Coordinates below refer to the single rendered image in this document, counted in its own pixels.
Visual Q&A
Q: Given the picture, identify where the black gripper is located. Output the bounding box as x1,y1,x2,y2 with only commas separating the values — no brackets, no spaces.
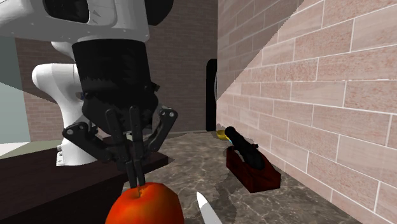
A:
62,39,179,190

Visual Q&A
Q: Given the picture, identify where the red apple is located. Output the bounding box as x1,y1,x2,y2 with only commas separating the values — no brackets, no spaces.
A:
104,181,185,224

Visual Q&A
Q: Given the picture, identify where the black arched panel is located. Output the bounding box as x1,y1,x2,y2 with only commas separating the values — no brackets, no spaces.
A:
205,58,218,132

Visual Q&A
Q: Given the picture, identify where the dark brown robot stand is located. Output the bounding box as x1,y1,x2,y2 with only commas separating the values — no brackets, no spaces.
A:
0,137,170,224

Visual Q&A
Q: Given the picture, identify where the white knife blade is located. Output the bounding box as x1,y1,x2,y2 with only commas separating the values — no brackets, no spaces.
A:
195,191,223,224

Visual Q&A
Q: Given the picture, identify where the black cylindrical object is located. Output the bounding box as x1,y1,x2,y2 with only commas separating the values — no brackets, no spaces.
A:
224,125,266,171

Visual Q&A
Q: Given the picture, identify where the dark red box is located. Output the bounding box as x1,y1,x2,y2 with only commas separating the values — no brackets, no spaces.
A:
225,145,282,194

